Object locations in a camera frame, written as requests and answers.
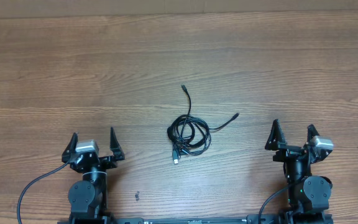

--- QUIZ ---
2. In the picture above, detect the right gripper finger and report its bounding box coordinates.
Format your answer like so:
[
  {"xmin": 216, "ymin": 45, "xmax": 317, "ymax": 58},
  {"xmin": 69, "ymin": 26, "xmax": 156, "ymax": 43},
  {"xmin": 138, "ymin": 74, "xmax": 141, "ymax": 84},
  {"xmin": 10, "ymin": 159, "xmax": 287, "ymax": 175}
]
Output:
[
  {"xmin": 307, "ymin": 124, "xmax": 330, "ymax": 163},
  {"xmin": 265, "ymin": 119, "xmax": 287, "ymax": 151}
]

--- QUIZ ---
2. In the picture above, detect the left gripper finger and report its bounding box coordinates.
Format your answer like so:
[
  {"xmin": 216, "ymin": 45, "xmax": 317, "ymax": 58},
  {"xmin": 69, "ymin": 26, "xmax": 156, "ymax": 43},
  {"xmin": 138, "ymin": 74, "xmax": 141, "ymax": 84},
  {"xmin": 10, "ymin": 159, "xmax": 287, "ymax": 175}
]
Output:
[
  {"xmin": 62, "ymin": 133, "xmax": 78, "ymax": 163},
  {"xmin": 109, "ymin": 127, "xmax": 125, "ymax": 161}
]

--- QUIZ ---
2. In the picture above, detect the black USB cable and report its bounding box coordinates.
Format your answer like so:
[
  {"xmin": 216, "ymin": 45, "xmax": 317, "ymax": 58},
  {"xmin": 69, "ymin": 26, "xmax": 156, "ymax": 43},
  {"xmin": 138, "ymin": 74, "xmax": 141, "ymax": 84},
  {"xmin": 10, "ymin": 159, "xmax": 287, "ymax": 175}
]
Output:
[{"xmin": 167, "ymin": 84, "xmax": 240, "ymax": 166}]

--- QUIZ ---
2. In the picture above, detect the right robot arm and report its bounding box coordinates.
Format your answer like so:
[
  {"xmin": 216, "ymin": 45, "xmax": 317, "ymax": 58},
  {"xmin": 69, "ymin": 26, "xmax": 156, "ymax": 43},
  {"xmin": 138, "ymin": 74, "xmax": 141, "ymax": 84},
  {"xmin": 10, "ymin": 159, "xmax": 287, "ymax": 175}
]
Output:
[{"xmin": 257, "ymin": 119, "xmax": 334, "ymax": 223}]

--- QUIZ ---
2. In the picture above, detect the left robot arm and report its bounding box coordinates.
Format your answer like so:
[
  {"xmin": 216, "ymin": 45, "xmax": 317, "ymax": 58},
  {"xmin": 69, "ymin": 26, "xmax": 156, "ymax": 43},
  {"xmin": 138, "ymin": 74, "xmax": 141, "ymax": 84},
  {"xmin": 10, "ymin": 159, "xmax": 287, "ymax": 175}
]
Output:
[{"xmin": 62, "ymin": 128, "xmax": 125, "ymax": 223}]

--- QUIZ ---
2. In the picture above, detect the cardboard back panel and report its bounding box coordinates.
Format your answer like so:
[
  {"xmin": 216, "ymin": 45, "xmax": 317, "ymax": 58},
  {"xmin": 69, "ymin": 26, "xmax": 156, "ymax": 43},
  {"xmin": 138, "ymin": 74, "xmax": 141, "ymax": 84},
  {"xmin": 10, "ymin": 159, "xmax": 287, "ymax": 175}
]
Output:
[{"xmin": 0, "ymin": 0, "xmax": 358, "ymax": 19}]

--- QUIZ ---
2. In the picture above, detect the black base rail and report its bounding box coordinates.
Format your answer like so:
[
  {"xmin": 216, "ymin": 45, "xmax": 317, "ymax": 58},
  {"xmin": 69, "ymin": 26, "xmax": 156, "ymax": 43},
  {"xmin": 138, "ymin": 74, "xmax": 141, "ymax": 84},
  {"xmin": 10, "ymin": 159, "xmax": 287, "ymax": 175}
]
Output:
[{"xmin": 112, "ymin": 214, "xmax": 279, "ymax": 224}]

